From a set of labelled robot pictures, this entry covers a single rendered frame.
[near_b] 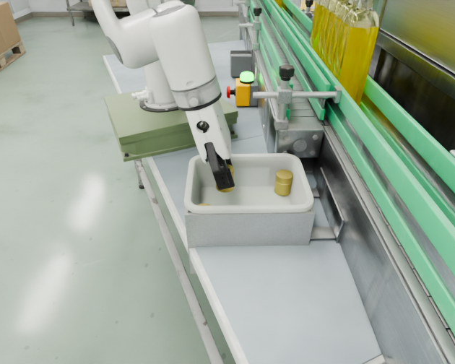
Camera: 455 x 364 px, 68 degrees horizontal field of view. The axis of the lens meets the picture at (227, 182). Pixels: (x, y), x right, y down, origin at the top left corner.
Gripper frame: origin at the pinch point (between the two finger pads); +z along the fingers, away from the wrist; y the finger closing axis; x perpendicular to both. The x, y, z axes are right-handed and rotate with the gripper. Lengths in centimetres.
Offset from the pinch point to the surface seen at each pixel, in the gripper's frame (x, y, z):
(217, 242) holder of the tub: 3.3, -9.9, 7.7
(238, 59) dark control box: -5, 77, 3
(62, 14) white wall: 297, 604, 1
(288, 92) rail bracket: -15.0, 8.9, -8.5
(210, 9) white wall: 42, 607, 63
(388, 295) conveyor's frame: -20.0, -26.2, 6.4
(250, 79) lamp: -8, 51, 2
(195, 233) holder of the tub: 6.5, -10.0, 4.5
